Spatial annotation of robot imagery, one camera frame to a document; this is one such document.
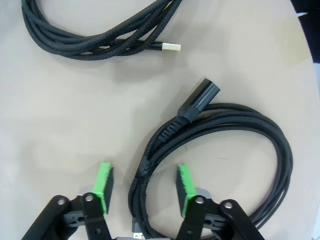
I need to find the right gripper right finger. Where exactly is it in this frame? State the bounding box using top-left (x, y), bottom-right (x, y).
top-left (174, 163), bottom-right (266, 240)

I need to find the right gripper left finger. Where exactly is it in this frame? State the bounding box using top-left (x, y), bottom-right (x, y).
top-left (21, 162), bottom-right (115, 240)

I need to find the black braided cable barrel connector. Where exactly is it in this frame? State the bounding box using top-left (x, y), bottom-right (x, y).
top-left (127, 77), bottom-right (294, 240)

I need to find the black braided cable silver plug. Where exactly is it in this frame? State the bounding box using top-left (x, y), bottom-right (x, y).
top-left (21, 0), bottom-right (182, 62)

